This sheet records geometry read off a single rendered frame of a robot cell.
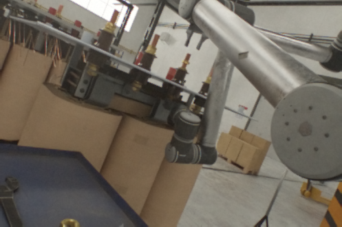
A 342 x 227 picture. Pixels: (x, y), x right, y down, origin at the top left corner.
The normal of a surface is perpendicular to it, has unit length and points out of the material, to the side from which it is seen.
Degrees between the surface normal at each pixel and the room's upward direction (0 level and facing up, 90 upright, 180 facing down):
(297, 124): 101
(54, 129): 90
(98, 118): 90
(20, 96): 90
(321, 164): 105
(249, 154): 90
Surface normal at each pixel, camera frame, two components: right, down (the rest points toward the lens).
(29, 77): 0.59, 0.28
